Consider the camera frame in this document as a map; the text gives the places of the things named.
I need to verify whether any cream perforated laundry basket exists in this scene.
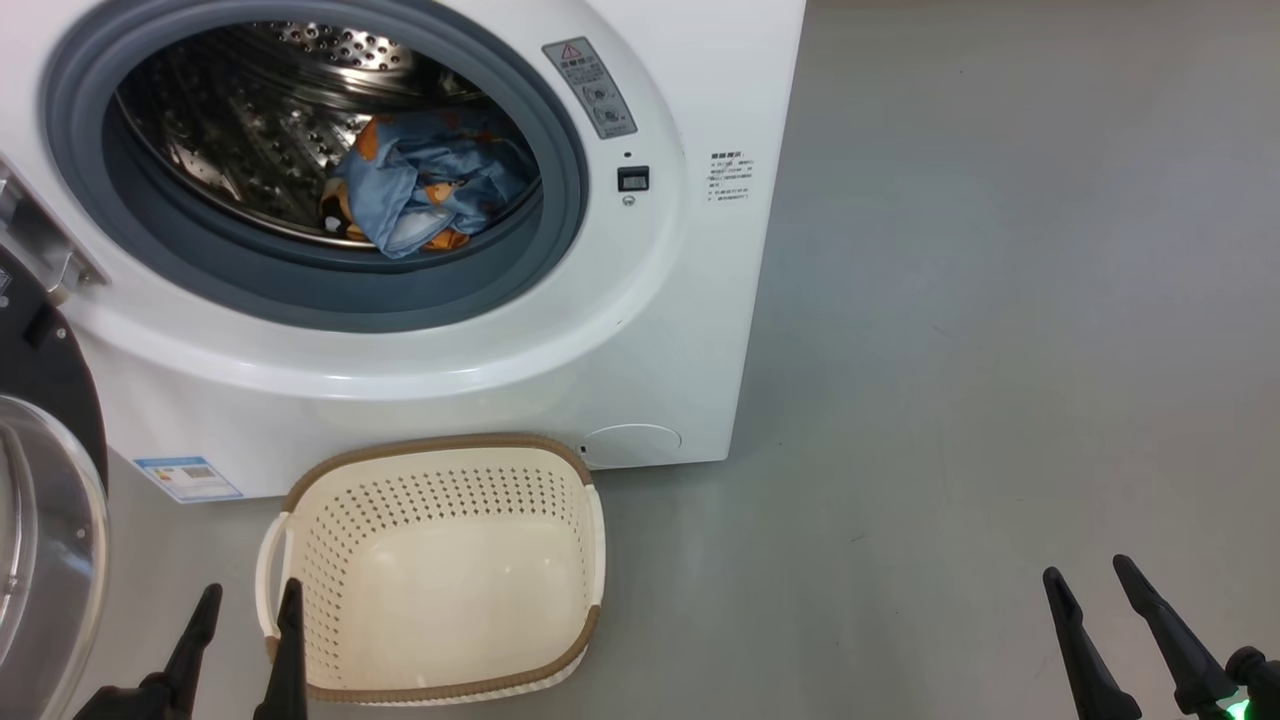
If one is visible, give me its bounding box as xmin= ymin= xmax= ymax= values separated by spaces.
xmin=255 ymin=432 xmax=608 ymax=706

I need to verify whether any round white filter cover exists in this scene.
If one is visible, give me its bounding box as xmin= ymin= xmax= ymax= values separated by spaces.
xmin=583 ymin=423 xmax=683 ymax=469

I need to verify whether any blue energy label sticker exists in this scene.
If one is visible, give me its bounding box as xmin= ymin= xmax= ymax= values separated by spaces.
xmin=133 ymin=455 xmax=244 ymax=503

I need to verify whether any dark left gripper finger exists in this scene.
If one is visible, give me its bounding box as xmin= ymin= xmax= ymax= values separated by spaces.
xmin=252 ymin=577 xmax=308 ymax=720
xmin=75 ymin=583 xmax=224 ymax=720

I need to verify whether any blue garment with orange print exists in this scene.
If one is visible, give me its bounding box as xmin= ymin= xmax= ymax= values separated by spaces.
xmin=320 ymin=108 xmax=541 ymax=261

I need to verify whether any grey rubber door gasket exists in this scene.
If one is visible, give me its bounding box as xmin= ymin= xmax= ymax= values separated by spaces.
xmin=40 ymin=0 xmax=591 ymax=334

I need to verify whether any metal door hinge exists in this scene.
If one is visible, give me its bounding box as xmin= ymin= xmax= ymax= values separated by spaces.
xmin=0 ymin=160 xmax=109 ymax=301

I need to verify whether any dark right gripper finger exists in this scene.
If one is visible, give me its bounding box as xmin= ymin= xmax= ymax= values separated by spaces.
xmin=1042 ymin=566 xmax=1143 ymax=720
xmin=1112 ymin=554 xmax=1241 ymax=716

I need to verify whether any black round glass washer door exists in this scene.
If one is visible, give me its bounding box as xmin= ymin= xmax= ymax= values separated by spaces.
xmin=0 ymin=245 xmax=111 ymax=720

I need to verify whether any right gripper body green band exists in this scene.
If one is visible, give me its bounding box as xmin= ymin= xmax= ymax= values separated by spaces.
xmin=1215 ymin=647 xmax=1280 ymax=720

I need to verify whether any grey warning sticker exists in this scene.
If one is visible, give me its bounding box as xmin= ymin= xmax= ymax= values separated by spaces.
xmin=542 ymin=37 xmax=639 ymax=141

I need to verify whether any white front-load washing machine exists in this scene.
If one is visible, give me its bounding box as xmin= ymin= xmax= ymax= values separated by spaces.
xmin=0 ymin=0 xmax=809 ymax=501

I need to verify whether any small printed text label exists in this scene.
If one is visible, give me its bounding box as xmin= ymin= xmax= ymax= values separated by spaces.
xmin=708 ymin=150 xmax=756 ymax=206

